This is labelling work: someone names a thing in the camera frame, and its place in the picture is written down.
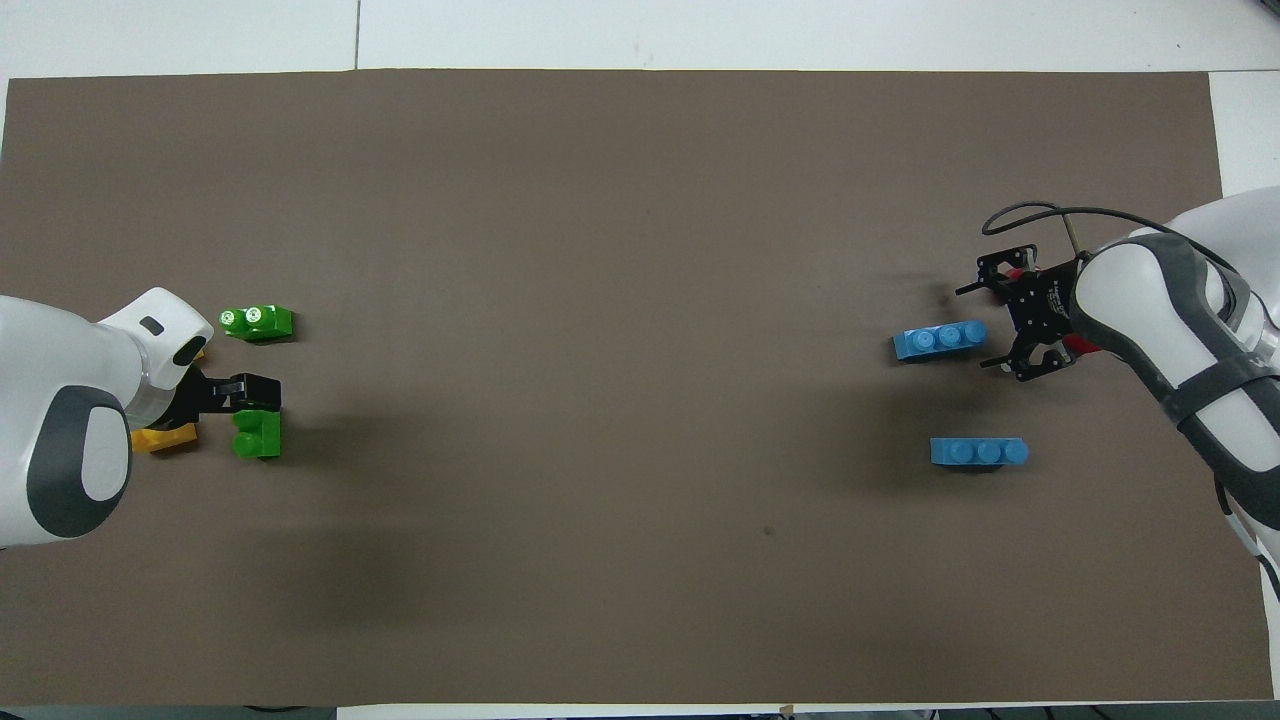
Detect blue three-stud brick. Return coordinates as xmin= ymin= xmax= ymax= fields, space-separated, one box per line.
xmin=930 ymin=437 xmax=1030 ymax=469
xmin=891 ymin=319 xmax=989 ymax=363

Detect plain green two-stud brick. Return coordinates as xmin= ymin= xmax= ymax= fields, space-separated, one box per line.
xmin=231 ymin=410 xmax=284 ymax=460

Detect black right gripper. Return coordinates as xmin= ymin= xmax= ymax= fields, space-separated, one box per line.
xmin=955 ymin=243 xmax=1086 ymax=384

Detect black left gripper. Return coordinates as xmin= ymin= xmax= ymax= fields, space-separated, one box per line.
xmin=165 ymin=362 xmax=283 ymax=429

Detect green brick white-marked studs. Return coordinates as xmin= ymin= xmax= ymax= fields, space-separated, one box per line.
xmin=219 ymin=304 xmax=295 ymax=343

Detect brown table mat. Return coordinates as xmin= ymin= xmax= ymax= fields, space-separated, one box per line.
xmin=0 ymin=68 xmax=1276 ymax=707

